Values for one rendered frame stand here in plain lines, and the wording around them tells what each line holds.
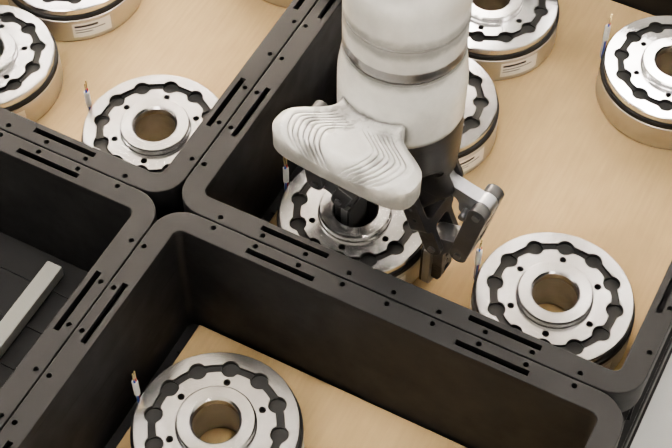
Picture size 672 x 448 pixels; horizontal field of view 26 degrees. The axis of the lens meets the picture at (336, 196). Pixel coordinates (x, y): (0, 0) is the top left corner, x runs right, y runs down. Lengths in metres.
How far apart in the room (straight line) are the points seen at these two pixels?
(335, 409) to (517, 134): 0.26
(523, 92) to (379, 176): 0.31
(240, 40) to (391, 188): 0.35
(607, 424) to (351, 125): 0.22
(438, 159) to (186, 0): 0.36
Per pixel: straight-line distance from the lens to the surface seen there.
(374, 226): 0.95
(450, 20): 0.76
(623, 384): 0.83
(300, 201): 0.97
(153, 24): 1.12
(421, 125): 0.81
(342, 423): 0.92
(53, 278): 0.98
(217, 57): 1.10
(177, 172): 0.90
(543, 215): 1.01
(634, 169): 1.05
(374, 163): 0.79
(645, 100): 1.05
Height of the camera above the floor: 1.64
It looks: 53 degrees down
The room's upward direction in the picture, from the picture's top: straight up
